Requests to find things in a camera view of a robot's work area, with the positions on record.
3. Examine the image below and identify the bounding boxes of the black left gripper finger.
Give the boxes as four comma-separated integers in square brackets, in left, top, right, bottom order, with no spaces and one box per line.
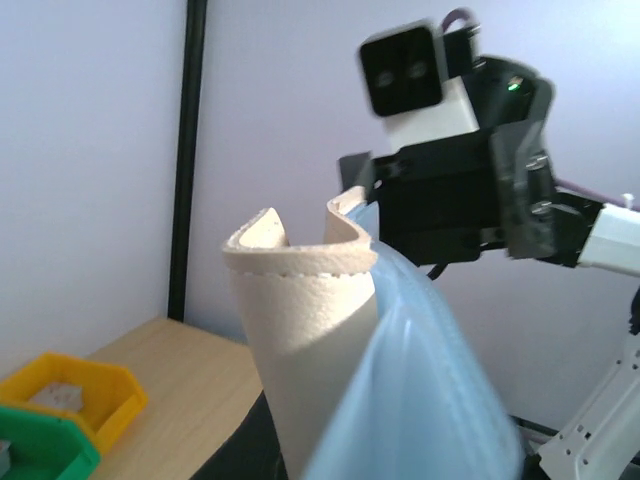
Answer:
[192,392,288,480]

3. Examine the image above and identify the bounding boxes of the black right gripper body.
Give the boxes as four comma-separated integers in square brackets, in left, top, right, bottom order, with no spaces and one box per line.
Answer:
[372,132,500,265]

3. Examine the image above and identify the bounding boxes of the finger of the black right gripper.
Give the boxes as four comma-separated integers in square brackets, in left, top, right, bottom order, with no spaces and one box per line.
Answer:
[489,120,556,259]
[338,152,375,198]

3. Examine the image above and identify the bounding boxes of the yellow bin at back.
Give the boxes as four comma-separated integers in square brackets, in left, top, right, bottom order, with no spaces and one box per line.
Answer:
[1,352,148,455]

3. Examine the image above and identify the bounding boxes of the grey card in yellow bin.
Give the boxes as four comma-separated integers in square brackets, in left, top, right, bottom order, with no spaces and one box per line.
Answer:
[29,382,84,412]

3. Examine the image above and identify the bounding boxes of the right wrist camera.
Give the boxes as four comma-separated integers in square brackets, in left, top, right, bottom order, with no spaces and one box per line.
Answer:
[358,8,479,152]

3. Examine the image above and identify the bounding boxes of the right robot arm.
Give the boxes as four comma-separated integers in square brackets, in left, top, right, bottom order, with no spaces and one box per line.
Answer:
[339,56,639,479]

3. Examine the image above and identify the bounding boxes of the cream leather card holder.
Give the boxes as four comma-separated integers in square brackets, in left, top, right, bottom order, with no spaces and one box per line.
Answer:
[223,187,524,479]

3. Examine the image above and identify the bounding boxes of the green bin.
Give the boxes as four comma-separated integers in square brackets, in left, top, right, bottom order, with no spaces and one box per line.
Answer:
[1,406,101,480]

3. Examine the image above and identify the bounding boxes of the black frame post right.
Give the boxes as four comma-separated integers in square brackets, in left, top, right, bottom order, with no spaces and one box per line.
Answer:
[167,0,208,322]

